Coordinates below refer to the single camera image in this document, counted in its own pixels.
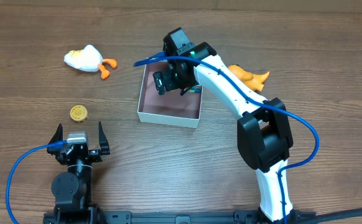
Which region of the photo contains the thick black cable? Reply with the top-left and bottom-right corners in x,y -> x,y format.
288,205 -> 362,224

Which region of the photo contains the right blue cable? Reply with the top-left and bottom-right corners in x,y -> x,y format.
132,50 -> 320,224

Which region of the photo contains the orange round fan toy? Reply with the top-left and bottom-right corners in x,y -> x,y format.
70,105 -> 88,123

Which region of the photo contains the orange dinosaur toy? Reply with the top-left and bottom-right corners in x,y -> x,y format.
228,64 -> 270,92

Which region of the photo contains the white plush duck toy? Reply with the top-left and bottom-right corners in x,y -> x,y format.
63,45 -> 118,79

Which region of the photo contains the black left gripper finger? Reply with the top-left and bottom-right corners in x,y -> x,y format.
47,124 -> 63,155
98,121 -> 110,155

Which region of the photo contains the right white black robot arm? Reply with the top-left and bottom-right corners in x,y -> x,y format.
153,27 -> 294,223

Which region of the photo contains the colourful puzzle cube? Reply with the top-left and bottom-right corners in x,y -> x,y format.
188,85 -> 202,93

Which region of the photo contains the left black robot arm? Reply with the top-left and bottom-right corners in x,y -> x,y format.
47,123 -> 110,210

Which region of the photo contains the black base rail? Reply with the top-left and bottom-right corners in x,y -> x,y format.
42,203 -> 317,224

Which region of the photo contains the left blue cable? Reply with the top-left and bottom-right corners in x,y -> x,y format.
6,140 -> 68,224

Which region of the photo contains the white box pink interior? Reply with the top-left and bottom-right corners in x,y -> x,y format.
137,62 -> 203,129

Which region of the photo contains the blue cable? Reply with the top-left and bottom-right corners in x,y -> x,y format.
132,50 -> 320,224
6,140 -> 68,224

